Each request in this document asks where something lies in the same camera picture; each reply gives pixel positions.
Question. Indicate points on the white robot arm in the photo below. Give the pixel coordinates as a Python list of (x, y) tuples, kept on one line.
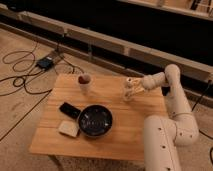
[(162, 135)]

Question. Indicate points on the beige sponge block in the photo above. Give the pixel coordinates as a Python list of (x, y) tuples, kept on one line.
[(69, 128)]

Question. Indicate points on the wooden table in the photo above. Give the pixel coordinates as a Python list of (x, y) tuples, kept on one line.
[(124, 141)]

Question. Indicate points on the black frying pan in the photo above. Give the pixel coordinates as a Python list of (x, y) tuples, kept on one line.
[(93, 120)]

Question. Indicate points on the black power adapter box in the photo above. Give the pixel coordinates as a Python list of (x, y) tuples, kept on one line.
[(45, 63)]

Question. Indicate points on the wooden beam rail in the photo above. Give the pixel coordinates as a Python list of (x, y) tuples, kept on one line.
[(192, 69)]

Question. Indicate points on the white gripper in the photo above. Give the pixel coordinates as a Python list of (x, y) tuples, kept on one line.
[(135, 87)]

